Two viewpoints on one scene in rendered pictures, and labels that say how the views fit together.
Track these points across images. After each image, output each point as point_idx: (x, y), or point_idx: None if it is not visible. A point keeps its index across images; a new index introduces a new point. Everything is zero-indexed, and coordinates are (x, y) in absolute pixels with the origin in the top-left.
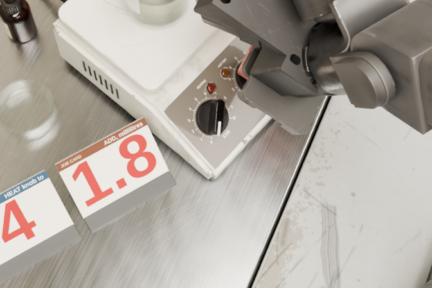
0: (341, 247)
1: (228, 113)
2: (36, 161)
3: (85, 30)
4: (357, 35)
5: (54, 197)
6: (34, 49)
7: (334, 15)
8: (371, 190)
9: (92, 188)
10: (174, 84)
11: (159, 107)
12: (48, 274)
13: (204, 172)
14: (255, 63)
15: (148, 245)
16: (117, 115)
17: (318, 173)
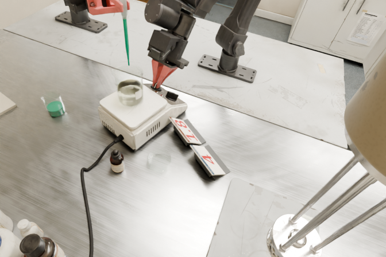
0: (204, 85)
1: None
2: (179, 159)
3: (141, 119)
4: None
5: (197, 146)
6: (128, 162)
7: (184, 7)
8: (187, 77)
9: (192, 137)
10: None
11: (170, 105)
12: (222, 154)
13: (186, 107)
14: (173, 57)
15: (208, 127)
16: (161, 135)
17: (182, 87)
